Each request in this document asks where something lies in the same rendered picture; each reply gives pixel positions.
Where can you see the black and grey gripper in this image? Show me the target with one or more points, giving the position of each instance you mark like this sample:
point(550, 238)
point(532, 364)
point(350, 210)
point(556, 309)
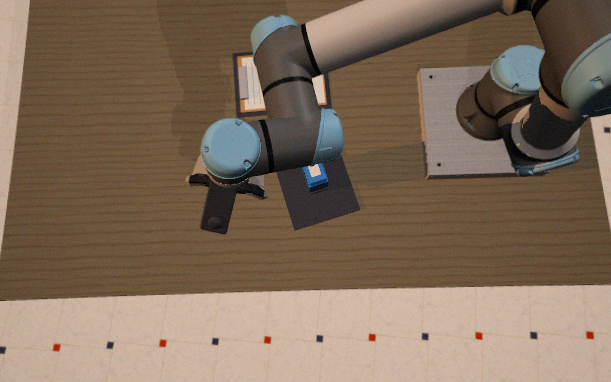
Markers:
point(252, 187)

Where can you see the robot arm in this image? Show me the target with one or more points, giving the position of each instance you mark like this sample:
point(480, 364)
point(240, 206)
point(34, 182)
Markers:
point(574, 72)

